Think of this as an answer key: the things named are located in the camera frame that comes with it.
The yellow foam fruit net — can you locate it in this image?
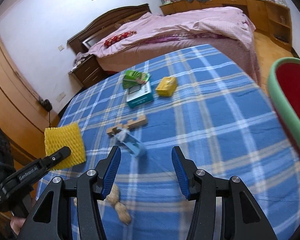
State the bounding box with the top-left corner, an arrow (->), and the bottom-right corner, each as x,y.
44,122 -> 86,171

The green mosquito coil box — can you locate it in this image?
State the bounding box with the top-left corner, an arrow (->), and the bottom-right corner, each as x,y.
122,70 -> 151,89

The person's left hand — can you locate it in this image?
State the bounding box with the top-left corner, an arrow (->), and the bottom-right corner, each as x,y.
10,216 -> 26,235

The wooden wardrobe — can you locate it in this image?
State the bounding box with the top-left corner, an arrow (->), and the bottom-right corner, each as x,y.
0,38 -> 59,169

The peanut shell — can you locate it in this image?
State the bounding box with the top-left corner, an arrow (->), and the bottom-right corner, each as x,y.
73,183 -> 133,225

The black plug adapter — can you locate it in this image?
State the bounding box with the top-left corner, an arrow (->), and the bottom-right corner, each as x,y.
38,97 -> 52,112

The blue plaid tablecloth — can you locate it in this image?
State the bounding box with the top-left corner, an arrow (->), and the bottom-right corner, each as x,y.
37,55 -> 300,239

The wooden block piece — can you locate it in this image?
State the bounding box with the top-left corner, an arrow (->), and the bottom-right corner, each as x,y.
106,115 -> 148,137

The dark wooden nightstand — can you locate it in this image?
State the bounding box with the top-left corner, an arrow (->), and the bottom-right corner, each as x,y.
69,55 -> 108,88

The yellow tissue pack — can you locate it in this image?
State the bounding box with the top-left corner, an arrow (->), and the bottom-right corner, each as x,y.
155,76 -> 178,97

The teal white carton box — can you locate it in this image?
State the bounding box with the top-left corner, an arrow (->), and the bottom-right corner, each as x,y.
126,81 -> 154,108

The red bin with green rim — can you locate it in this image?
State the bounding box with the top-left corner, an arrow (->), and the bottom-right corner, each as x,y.
267,57 -> 300,157

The bed mattress base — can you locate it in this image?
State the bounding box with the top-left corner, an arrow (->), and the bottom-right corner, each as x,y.
97,37 -> 261,86

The red floral pillow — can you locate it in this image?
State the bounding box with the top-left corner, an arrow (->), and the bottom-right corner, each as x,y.
103,31 -> 137,48

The dark wooden headboard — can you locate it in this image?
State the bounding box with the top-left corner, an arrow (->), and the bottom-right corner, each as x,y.
67,3 -> 151,54

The pink bed quilt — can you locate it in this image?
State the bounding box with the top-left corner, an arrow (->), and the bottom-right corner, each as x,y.
88,7 -> 256,57

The long wooden desk cabinet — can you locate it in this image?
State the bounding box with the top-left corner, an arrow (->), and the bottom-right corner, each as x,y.
159,0 -> 293,53

